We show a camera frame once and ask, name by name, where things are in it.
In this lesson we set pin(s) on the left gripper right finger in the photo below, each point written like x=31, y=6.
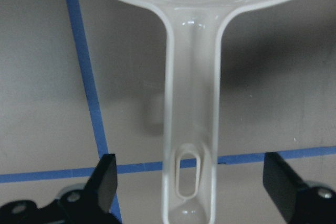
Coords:
x=297, y=200

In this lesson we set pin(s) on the beige plastic dustpan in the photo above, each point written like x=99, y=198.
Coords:
x=194, y=31

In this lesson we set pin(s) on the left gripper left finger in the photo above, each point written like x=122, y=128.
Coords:
x=92, y=203

